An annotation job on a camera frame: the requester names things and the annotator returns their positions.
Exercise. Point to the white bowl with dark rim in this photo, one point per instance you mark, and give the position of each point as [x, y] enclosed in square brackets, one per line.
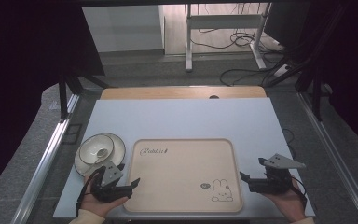
[90, 149]

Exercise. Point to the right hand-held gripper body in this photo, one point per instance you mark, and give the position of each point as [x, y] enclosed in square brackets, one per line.
[273, 183]

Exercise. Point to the beige tray with rabbit print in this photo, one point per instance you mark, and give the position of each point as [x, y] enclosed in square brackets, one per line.
[174, 177]

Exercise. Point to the aluminium rail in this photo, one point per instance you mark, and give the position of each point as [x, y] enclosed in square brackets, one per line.
[332, 149]
[48, 149]

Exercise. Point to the white metal stand frame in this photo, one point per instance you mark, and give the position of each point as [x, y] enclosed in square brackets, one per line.
[223, 21]

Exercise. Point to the white ceramic spoon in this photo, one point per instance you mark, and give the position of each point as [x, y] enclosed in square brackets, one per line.
[102, 152]

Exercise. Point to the white table board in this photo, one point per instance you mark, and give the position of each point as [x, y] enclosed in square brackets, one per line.
[183, 118]

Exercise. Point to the black curtain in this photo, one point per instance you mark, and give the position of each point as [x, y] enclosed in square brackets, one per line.
[351, 62]
[21, 62]

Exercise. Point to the person's left hand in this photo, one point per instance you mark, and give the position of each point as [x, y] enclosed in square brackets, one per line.
[98, 206]

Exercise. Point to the black frame leg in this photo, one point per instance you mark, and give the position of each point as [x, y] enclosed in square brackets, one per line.
[62, 96]
[317, 96]

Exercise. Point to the black floor grate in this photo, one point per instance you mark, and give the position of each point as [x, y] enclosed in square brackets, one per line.
[72, 133]

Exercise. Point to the white plate with dark rim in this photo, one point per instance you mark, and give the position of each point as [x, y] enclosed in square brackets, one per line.
[119, 149]

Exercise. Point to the white power strip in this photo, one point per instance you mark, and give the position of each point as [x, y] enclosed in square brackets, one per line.
[282, 71]

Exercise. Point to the person's right hand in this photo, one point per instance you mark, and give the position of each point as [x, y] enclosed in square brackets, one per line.
[290, 203]

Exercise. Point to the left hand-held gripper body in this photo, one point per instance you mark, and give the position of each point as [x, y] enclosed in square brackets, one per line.
[112, 189]

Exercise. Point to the wooden desk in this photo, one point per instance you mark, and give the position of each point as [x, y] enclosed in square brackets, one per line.
[167, 92]

